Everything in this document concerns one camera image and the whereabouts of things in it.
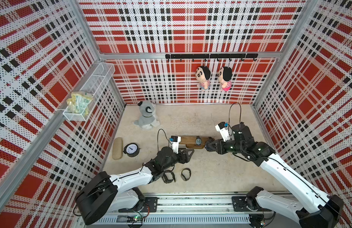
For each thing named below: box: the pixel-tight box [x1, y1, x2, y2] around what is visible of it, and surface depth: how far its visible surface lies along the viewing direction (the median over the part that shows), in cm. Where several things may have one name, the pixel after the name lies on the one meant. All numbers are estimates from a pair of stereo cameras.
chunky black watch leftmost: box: [161, 170, 176, 184], surface depth 82 cm
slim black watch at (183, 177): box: [180, 167, 192, 181], surface depth 83 cm
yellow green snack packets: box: [66, 91, 94, 116], surface depth 64 cm
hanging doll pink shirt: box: [217, 66, 233, 92], surface depth 96 cm
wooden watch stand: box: [179, 135, 210, 150], surface depth 92 cm
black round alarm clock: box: [122, 142, 141, 158], surface depth 94 cm
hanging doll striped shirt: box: [195, 66, 211, 91], surface depth 96 cm
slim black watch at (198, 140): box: [195, 135, 202, 146], surface depth 91 cm
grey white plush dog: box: [133, 100, 161, 130], surface depth 101 cm
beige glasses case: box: [112, 137, 124, 161], surface depth 95 cm
